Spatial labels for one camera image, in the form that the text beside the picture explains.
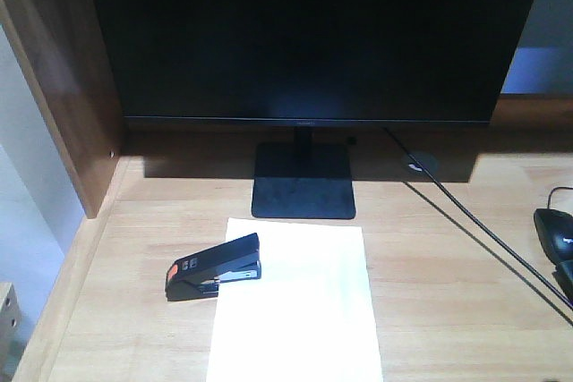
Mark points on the black stapler orange label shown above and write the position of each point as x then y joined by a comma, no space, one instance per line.
199,276

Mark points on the white paper stack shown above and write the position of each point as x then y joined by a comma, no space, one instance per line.
310,315

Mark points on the black monitor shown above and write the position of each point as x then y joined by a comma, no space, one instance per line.
309,64

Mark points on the black computer mouse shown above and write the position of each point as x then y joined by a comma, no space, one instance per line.
554,229

